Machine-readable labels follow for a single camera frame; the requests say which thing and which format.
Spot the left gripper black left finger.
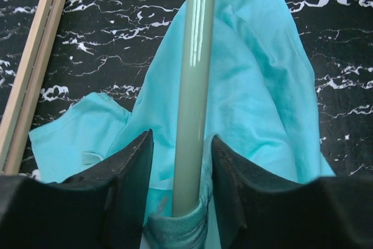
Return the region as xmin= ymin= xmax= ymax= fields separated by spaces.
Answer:
xmin=1 ymin=130 xmax=153 ymax=248

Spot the wooden clothes rack frame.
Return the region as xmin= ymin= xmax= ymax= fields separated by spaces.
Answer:
xmin=1 ymin=0 xmax=66 ymax=176

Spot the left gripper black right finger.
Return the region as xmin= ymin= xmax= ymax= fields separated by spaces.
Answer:
xmin=211 ymin=137 xmax=372 ymax=248

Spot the green plastic hanger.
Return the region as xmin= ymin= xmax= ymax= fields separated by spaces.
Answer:
xmin=172 ymin=0 xmax=215 ymax=218

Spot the teal t shirt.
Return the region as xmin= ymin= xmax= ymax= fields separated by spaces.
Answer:
xmin=29 ymin=0 xmax=333 ymax=248

